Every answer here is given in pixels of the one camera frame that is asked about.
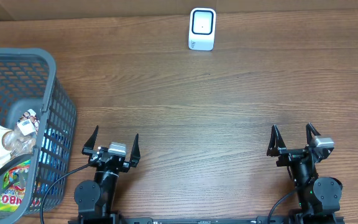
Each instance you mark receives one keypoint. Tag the beige cookie snack bag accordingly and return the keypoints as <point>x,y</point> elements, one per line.
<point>21,139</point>

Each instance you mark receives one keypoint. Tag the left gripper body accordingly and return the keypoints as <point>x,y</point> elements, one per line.
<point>93,159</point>

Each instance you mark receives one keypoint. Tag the blue snack wrapper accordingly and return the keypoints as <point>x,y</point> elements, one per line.
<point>47,157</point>

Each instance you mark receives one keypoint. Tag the white barcode scanner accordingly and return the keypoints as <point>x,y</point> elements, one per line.
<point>202,29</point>

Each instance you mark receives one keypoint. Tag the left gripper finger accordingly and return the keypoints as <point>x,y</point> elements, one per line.
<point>92,139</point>
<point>135,153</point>

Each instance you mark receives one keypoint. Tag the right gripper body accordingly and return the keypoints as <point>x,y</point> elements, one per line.
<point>289,156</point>

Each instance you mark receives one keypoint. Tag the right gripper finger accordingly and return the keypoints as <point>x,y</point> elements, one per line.
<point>312,135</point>
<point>276,145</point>

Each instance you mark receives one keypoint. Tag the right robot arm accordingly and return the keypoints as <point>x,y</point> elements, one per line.
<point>319,197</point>

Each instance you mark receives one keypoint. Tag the green Haribo candy bag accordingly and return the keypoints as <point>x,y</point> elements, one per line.
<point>13,187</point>

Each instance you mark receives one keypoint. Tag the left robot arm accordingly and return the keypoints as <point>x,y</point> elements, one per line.
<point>94,197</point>

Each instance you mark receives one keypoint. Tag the grey plastic shopping basket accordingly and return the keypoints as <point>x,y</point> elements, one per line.
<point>28,81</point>

